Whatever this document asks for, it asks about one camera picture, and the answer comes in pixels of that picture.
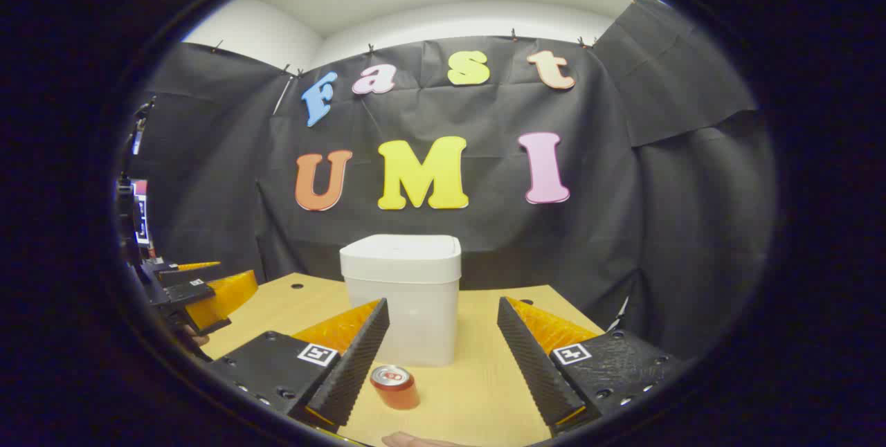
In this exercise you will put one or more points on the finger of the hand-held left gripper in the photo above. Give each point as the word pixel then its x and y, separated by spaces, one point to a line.
pixel 190 291
pixel 169 268

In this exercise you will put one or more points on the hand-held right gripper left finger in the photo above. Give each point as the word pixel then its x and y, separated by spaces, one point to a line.
pixel 360 357

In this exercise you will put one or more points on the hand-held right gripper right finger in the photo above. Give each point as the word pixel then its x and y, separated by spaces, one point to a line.
pixel 533 364

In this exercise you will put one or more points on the red pop can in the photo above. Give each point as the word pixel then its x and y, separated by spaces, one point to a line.
pixel 396 388

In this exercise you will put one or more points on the white desktop garbage bin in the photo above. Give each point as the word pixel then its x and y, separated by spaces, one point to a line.
pixel 415 295

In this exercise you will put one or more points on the wooden desktop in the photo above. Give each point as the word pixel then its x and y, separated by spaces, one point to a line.
pixel 471 398

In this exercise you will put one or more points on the computer monitor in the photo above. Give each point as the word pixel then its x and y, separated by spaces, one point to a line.
pixel 142 225

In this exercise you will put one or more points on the black backdrop cloth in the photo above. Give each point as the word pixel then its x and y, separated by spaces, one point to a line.
pixel 623 225

